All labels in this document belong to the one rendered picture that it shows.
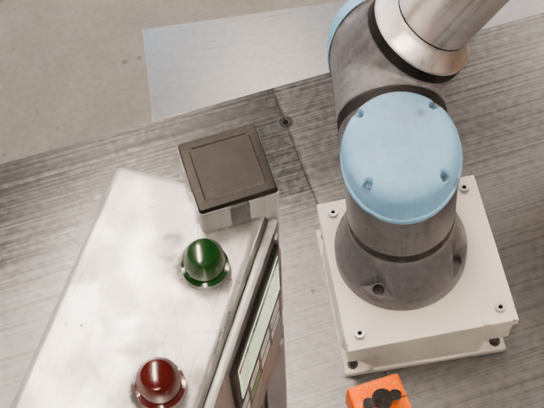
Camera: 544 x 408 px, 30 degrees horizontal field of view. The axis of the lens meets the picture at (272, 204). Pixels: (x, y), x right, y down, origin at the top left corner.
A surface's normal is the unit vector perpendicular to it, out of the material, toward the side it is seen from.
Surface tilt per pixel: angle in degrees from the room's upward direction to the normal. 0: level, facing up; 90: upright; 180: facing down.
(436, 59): 53
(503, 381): 0
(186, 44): 0
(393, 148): 7
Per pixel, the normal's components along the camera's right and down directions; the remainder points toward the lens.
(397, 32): -0.22, -0.17
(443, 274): 0.57, 0.46
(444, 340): 0.16, 0.86
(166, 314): -0.03, -0.49
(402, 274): -0.07, 0.67
